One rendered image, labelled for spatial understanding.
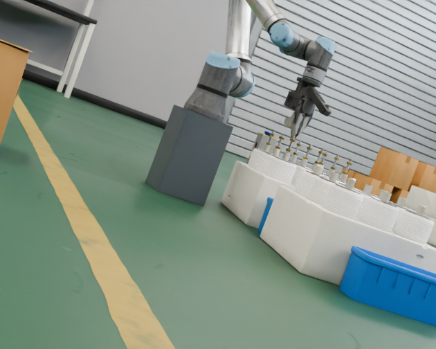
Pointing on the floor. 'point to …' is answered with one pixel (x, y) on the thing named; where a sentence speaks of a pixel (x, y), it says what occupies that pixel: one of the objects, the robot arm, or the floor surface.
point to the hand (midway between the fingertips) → (295, 135)
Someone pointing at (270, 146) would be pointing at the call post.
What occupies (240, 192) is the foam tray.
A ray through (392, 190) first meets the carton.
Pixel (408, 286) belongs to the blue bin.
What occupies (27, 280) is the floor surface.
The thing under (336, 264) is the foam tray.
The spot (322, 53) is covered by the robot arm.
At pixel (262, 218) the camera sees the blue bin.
